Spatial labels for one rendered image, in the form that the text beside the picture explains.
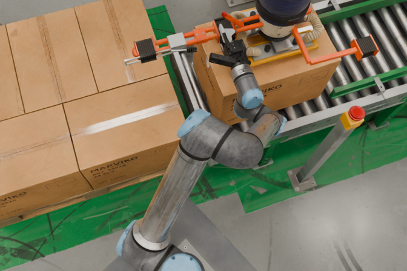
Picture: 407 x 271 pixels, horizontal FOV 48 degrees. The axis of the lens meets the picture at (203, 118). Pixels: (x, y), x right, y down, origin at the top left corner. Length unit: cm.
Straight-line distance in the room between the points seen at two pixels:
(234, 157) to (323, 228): 164
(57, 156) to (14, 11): 152
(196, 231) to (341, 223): 119
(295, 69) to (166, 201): 95
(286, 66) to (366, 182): 121
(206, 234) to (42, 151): 97
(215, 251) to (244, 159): 75
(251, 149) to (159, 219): 44
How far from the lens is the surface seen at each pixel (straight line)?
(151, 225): 169
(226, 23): 203
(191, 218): 210
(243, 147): 140
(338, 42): 283
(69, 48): 275
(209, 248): 208
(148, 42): 197
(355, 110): 207
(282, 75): 217
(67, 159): 246
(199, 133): 140
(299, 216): 295
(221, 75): 213
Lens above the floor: 281
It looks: 67 degrees down
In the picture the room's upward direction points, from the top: 5 degrees clockwise
